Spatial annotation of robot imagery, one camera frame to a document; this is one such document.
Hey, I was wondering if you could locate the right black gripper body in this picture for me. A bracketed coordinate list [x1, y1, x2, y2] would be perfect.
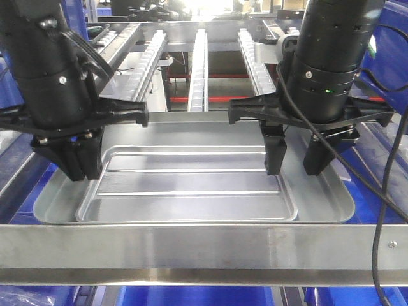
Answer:
[228, 94, 394, 149]

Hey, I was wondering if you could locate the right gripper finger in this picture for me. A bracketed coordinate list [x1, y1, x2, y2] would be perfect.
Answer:
[259, 121, 286, 175]
[303, 132, 356, 175]

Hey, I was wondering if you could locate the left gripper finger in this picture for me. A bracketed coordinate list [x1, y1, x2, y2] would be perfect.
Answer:
[76, 127, 104, 180]
[31, 138, 85, 181]

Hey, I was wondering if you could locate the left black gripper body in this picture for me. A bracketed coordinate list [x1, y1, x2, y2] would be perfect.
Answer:
[1, 95, 149, 150]

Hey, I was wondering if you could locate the silver metal tray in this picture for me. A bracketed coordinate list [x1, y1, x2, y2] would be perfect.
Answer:
[34, 112, 355, 224]

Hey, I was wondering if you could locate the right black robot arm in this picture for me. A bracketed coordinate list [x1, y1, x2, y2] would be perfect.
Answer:
[228, 1, 393, 175]

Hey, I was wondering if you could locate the center right roller track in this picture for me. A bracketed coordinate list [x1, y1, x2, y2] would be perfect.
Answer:
[238, 28, 276, 96]

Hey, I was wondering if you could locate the roller track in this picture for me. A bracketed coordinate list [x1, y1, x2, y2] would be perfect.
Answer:
[238, 28, 276, 96]
[187, 29, 209, 112]
[119, 30, 166, 102]

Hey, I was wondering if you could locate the center left roller track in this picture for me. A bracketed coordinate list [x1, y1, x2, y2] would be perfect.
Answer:
[119, 30, 166, 102]

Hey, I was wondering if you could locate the left blue plastic bin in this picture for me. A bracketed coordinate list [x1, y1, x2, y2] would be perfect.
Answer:
[1, 1, 88, 108]

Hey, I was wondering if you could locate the blue plastic bin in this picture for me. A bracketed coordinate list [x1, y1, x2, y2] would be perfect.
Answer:
[1, 1, 88, 108]
[361, 1, 407, 114]

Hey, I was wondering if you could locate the right blue plastic bin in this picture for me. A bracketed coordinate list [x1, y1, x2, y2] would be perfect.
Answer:
[361, 1, 407, 114]

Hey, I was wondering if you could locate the lower right blue bin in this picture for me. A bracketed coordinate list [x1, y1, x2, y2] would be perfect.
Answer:
[305, 287, 407, 306]

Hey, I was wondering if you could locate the front steel rack crossbar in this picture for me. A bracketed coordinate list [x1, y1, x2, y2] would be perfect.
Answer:
[0, 222, 408, 287]

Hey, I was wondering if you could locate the lower left blue bin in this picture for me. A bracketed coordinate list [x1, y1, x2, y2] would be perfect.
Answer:
[1, 285, 77, 305]

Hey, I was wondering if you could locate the lower center blue bin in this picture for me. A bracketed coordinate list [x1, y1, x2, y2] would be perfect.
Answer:
[115, 286, 275, 305]

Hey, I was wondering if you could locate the red floor frame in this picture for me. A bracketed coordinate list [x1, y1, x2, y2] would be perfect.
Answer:
[168, 74, 385, 103]

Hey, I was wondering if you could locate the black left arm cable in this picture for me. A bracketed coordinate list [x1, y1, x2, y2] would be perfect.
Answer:
[38, 18, 113, 80]

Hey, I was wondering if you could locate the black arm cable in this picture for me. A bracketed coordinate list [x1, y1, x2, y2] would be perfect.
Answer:
[275, 24, 408, 306]
[38, 18, 113, 80]

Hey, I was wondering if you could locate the right steel side rail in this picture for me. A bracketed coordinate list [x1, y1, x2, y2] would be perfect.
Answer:
[347, 123, 407, 213]

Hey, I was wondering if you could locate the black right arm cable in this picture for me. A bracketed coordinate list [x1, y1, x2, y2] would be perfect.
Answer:
[275, 24, 408, 306]

